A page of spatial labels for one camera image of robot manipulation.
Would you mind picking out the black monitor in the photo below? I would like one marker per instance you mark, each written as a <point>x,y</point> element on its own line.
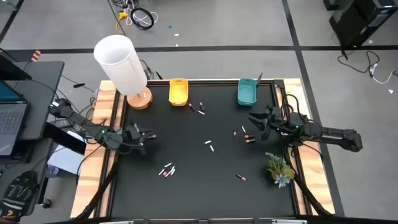
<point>9,68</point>

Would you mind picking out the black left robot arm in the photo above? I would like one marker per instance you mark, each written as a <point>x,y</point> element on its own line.
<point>77,119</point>

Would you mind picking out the white shade wooden lamp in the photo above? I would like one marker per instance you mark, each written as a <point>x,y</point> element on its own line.
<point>119,62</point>

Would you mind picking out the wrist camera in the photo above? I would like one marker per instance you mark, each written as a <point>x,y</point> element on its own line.
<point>136,127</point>
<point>270,110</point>

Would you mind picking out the artificial succulent plant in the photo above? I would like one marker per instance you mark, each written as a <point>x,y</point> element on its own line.
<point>280,169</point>

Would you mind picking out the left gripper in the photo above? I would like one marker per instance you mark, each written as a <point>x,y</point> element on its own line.
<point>134,140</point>

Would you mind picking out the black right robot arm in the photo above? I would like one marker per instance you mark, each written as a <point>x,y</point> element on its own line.
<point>335,137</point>

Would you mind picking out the teal plastic basket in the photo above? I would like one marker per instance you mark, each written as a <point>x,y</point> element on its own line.
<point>247,92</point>

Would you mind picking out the yellow plastic basket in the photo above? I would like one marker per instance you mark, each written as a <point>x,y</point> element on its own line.
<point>178,93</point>

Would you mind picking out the white box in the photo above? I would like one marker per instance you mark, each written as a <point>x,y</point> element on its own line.
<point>65,157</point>

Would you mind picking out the black equipment cabinet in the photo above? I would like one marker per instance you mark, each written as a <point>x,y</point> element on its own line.
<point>357,21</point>

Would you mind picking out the black antenna stick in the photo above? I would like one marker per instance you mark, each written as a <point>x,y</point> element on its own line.
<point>159,75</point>
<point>259,78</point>

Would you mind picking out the black laptop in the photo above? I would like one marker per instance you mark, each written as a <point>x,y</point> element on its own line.
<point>12,121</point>

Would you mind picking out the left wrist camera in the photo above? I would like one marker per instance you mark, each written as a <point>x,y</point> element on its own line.
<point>136,127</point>

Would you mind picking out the black caster wheel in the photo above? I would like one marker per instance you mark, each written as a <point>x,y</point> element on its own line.
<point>46,203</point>

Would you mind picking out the small dark objects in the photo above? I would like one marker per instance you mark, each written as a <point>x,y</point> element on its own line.
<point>201,112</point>

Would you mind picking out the dark grey desk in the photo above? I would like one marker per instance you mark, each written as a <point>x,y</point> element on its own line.
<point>40,155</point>

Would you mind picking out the black desk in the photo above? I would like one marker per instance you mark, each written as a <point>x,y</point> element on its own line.
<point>40,90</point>

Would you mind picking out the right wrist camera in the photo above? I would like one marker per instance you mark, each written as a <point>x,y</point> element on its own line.
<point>270,110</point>

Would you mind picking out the orange black striped block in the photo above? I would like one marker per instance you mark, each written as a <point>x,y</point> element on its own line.
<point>35,55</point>

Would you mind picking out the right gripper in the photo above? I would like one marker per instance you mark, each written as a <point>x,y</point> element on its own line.
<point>278,123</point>

